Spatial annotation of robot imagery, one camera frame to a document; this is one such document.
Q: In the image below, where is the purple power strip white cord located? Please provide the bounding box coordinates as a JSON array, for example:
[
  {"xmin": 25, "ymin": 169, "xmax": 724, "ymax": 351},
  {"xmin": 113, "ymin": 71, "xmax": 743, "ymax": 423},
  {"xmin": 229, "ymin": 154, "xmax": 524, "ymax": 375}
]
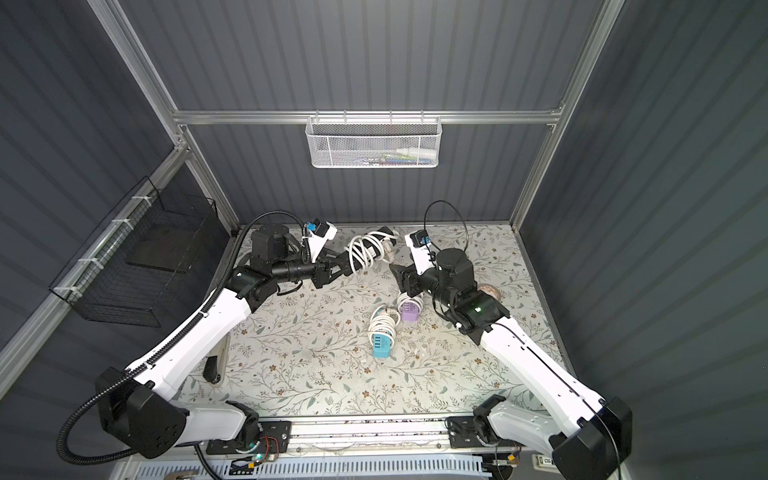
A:
[{"xmin": 395, "ymin": 290, "xmax": 426, "ymax": 323}]

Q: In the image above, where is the teal power strip white cord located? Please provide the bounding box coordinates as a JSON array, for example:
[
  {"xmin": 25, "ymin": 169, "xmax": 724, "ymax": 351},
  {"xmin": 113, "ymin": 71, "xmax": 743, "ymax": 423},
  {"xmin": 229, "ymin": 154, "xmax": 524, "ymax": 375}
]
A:
[{"xmin": 367, "ymin": 304, "xmax": 402, "ymax": 360}]

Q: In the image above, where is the white wire mesh basket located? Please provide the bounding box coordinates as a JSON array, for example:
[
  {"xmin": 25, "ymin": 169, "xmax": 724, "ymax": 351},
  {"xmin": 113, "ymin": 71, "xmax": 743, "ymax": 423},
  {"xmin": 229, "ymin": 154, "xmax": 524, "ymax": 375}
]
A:
[{"xmin": 305, "ymin": 114, "xmax": 443, "ymax": 169}]

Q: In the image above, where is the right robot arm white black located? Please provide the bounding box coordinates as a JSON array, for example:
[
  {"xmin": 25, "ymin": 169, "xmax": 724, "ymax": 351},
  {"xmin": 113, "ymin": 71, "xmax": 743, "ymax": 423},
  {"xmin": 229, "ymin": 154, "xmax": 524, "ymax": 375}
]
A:
[{"xmin": 390, "ymin": 248, "xmax": 633, "ymax": 479}]

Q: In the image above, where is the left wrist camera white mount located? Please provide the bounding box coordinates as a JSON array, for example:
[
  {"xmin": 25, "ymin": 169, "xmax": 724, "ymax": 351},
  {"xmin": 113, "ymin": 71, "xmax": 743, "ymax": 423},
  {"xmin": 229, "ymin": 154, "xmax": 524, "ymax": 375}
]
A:
[{"xmin": 303, "ymin": 219, "xmax": 338, "ymax": 263}]

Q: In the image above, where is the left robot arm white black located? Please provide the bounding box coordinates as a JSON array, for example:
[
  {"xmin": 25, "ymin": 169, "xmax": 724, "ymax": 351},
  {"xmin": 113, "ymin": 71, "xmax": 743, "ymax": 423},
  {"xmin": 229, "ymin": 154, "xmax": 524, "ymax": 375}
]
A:
[{"xmin": 91, "ymin": 220, "xmax": 379, "ymax": 459}]

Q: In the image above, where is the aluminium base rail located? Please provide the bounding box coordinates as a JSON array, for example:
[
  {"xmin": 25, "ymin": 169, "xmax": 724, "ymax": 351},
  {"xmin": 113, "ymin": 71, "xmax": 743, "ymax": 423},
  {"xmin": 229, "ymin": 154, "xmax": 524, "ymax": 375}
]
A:
[{"xmin": 137, "ymin": 413, "xmax": 541, "ymax": 457}]

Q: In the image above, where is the black wire basket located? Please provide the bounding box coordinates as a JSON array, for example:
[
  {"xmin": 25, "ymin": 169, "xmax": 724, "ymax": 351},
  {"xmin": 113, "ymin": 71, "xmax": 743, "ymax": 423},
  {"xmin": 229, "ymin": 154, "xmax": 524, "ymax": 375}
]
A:
[{"xmin": 49, "ymin": 170, "xmax": 229, "ymax": 329}]

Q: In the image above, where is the floral tape roll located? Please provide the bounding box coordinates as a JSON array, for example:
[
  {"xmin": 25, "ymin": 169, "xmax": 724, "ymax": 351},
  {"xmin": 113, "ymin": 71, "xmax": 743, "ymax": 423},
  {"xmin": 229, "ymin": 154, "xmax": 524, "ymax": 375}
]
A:
[{"xmin": 478, "ymin": 284, "xmax": 502, "ymax": 302}]

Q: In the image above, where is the black corrugated cable conduit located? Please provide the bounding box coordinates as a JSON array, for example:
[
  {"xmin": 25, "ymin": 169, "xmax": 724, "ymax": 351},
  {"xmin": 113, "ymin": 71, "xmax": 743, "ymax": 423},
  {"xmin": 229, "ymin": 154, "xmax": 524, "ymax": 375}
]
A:
[{"xmin": 55, "ymin": 209, "xmax": 307, "ymax": 466}]

